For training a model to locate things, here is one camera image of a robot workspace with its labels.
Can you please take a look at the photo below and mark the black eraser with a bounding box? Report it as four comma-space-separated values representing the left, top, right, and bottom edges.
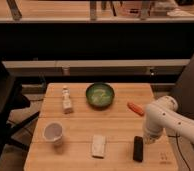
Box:
133, 136, 143, 162

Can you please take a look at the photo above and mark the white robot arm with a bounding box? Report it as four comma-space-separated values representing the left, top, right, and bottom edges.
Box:
143, 96, 194, 144

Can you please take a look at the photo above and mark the grey robot base panel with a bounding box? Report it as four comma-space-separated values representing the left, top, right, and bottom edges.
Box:
170, 54, 194, 120

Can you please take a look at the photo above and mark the orange carrot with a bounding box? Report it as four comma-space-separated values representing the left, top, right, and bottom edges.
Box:
127, 102, 144, 116

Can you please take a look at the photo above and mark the white sponge block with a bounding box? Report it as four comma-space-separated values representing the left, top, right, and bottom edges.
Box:
91, 135, 106, 158

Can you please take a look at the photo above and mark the green bowl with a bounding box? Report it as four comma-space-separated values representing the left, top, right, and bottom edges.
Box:
85, 83, 115, 108

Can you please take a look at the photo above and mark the white small bottle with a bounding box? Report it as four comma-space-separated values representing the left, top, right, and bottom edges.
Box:
62, 86, 73, 114

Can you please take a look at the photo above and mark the white paper cup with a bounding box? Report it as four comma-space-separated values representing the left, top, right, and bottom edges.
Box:
43, 122, 63, 146

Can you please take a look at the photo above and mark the black stand left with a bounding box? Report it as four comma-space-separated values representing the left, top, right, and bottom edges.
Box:
0, 61, 39, 157

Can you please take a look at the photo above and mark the black cable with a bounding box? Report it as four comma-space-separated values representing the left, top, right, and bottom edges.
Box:
166, 133, 192, 171

